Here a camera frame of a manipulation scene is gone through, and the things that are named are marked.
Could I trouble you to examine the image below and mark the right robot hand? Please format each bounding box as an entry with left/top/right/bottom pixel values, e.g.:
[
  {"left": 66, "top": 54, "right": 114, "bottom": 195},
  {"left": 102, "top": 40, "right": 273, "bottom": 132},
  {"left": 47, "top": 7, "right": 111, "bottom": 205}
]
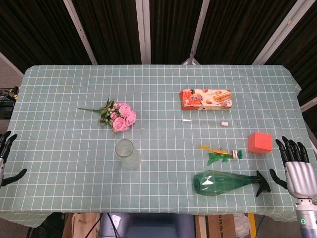
[{"left": 269, "top": 135, "right": 317, "bottom": 199}]

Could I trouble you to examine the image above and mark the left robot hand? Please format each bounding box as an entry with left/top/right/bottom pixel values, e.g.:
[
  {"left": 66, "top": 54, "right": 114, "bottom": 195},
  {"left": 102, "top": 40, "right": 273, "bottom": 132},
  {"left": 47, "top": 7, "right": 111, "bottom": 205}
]
[{"left": 0, "top": 130, "right": 28, "bottom": 188}]

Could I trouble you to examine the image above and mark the pink rose bouquet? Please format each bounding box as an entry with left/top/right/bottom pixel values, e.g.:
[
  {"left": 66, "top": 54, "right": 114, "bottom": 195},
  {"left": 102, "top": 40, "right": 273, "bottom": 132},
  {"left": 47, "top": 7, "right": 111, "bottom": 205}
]
[{"left": 78, "top": 98, "right": 137, "bottom": 134}]

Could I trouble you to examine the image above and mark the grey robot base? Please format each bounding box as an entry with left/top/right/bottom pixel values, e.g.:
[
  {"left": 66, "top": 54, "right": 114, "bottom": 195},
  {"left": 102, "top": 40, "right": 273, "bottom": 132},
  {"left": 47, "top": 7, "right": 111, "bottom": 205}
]
[{"left": 99, "top": 212, "right": 196, "bottom": 238}]

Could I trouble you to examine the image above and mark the clear glass cup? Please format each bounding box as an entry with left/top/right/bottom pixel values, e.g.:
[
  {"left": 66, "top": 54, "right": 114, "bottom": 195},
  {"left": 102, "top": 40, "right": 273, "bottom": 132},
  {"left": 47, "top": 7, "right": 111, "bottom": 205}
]
[{"left": 114, "top": 139, "right": 143, "bottom": 170}]

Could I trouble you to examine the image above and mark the green checked tablecloth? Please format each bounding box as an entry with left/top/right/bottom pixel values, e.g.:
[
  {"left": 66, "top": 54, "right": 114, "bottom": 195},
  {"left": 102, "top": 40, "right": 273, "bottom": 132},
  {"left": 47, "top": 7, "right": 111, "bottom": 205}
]
[{"left": 0, "top": 64, "right": 302, "bottom": 225}]

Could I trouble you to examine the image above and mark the orange foam cube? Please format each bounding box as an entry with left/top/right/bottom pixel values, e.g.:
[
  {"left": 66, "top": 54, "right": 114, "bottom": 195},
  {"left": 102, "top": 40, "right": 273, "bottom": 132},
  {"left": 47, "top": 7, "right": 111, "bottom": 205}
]
[{"left": 248, "top": 131, "right": 273, "bottom": 155}]

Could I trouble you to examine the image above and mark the green plastic spray bottle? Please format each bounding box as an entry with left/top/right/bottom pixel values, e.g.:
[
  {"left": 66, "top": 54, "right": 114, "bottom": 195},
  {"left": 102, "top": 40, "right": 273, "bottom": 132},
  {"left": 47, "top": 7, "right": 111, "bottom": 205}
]
[{"left": 193, "top": 170, "right": 271, "bottom": 197}]

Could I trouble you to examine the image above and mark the colourful feather shuttlecock toy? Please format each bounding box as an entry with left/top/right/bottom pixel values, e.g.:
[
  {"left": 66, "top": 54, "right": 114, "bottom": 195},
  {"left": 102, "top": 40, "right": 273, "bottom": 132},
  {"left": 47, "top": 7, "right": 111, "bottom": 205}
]
[{"left": 198, "top": 144, "right": 243, "bottom": 166}]

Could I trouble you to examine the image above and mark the brown cardboard box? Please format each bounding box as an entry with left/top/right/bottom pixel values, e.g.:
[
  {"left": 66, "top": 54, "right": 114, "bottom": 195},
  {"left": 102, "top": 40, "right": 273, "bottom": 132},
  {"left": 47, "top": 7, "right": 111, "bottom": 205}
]
[{"left": 206, "top": 214, "right": 236, "bottom": 238}]

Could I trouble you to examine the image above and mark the clear test tube with cork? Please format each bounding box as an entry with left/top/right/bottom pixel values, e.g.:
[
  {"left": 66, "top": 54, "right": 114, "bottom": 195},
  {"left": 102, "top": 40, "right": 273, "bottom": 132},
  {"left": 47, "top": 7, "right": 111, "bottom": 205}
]
[{"left": 182, "top": 119, "right": 229, "bottom": 127}]

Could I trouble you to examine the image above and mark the light wooden board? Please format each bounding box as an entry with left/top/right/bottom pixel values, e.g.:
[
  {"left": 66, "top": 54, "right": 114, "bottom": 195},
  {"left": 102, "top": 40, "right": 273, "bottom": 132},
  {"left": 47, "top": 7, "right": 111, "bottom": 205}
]
[{"left": 61, "top": 212, "right": 101, "bottom": 238}]

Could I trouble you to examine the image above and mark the orange snack box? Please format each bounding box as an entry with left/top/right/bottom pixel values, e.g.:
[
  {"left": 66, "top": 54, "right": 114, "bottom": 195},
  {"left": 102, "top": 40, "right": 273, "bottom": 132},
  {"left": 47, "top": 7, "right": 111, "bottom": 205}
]
[{"left": 179, "top": 89, "right": 233, "bottom": 111}]

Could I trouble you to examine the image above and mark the black device with cables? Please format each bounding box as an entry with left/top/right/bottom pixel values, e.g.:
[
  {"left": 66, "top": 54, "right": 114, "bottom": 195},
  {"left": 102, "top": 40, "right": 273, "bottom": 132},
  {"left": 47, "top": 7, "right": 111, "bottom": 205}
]
[{"left": 0, "top": 86, "right": 19, "bottom": 120}]

